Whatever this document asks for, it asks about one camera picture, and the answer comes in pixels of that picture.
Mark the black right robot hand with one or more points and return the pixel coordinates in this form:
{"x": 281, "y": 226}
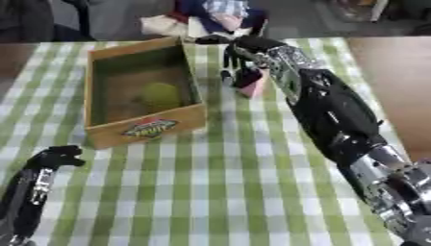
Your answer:
{"x": 253, "y": 44}

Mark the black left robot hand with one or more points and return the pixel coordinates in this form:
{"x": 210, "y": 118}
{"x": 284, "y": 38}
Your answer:
{"x": 59, "y": 157}

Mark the pink block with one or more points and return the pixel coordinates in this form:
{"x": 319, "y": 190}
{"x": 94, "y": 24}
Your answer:
{"x": 252, "y": 88}

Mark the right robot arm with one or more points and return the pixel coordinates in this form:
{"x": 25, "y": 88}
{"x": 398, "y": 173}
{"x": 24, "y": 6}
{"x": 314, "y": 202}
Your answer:
{"x": 337, "y": 121}

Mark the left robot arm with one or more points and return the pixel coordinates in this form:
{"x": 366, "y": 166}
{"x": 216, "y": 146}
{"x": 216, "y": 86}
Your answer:
{"x": 25, "y": 205}

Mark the tan cardboard box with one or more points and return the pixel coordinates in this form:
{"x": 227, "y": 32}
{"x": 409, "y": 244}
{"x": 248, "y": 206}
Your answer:
{"x": 143, "y": 93}

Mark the green round toy fruit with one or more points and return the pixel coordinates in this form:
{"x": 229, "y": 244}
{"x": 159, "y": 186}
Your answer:
{"x": 161, "y": 96}

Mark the black chair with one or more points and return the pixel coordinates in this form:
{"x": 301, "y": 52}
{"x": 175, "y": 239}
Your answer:
{"x": 42, "y": 19}

